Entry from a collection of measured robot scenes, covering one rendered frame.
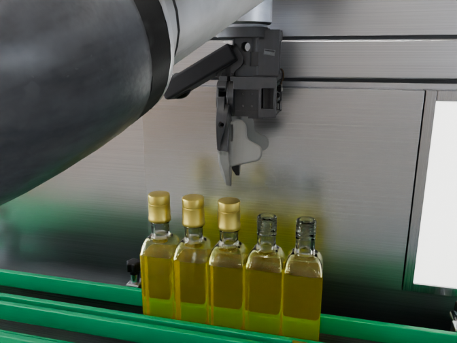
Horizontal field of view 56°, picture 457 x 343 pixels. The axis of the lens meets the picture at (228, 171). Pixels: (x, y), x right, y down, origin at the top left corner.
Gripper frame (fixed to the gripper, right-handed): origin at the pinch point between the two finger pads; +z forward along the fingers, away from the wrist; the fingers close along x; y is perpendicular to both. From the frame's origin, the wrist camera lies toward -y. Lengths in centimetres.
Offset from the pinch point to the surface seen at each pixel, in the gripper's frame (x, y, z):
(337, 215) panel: 11.9, 16.4, 9.9
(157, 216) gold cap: -1.0, -11.1, 7.6
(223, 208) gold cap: -1.6, -0.4, 5.2
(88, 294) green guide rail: 4.0, -27.7, 26.4
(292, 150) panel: 12.1, 8.2, -0.9
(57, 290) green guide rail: 4.2, -34.2, 26.6
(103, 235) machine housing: 15.9, -30.5, 20.0
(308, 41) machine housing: 12.8, 10.1, -18.5
